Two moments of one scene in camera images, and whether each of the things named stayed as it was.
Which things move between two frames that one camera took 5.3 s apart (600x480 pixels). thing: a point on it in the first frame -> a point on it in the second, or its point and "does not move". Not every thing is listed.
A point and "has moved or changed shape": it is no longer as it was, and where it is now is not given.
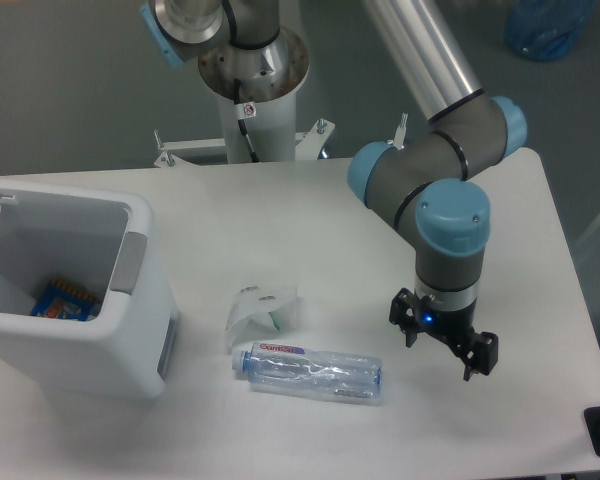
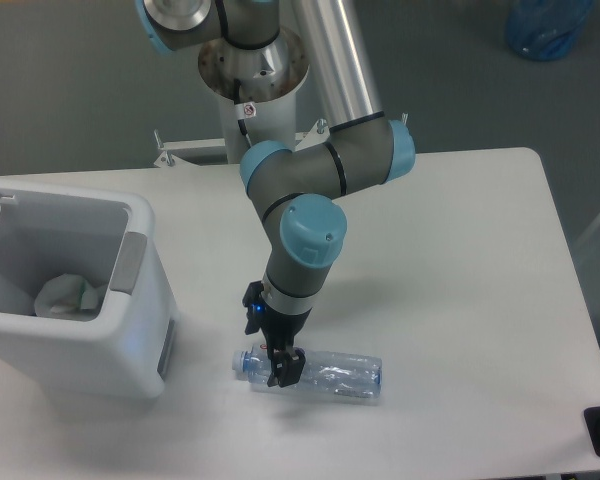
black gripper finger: x=404 y=312 -> x=254 y=302
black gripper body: x=453 y=327 -> x=280 y=329
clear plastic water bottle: x=293 y=369 does not move
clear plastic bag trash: x=257 y=314 has moved or changed shape
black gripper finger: x=480 y=355 -> x=286 y=369
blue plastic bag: x=545 y=30 does not move
